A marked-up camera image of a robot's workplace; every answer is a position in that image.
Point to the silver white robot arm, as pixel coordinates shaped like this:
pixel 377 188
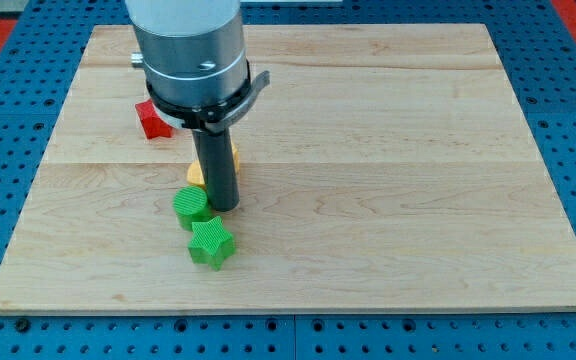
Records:
pixel 198 78

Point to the light wooden board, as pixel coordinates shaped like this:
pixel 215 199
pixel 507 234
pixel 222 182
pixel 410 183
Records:
pixel 386 169

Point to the green cylinder block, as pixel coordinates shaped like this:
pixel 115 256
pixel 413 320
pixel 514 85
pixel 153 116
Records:
pixel 190 205

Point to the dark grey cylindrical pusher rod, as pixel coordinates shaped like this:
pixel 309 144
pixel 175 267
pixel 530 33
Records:
pixel 217 163

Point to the yellow block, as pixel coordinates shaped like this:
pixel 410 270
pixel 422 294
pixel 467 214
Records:
pixel 194 175

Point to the green star block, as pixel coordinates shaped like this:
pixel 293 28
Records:
pixel 211 243

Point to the red block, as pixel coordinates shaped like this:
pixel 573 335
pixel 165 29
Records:
pixel 152 125

